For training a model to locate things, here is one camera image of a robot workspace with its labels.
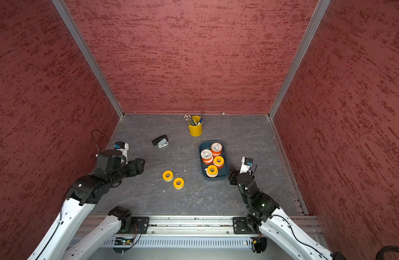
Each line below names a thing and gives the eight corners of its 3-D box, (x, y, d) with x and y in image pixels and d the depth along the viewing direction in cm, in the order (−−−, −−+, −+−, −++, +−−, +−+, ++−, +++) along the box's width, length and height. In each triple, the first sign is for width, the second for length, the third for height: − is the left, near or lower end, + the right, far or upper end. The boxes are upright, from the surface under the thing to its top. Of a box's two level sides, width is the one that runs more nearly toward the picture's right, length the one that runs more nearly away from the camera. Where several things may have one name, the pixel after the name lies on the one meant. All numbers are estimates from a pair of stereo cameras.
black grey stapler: (154, 150, 103) (153, 147, 100) (152, 143, 107) (150, 139, 103) (170, 144, 106) (169, 141, 103) (167, 137, 109) (166, 134, 106)
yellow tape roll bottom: (173, 189, 87) (172, 188, 85) (174, 179, 91) (173, 177, 89) (184, 189, 87) (183, 188, 85) (184, 179, 91) (184, 177, 89)
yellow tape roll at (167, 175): (162, 181, 90) (161, 180, 88) (164, 171, 94) (163, 170, 92) (173, 181, 90) (172, 180, 88) (174, 172, 94) (173, 170, 92)
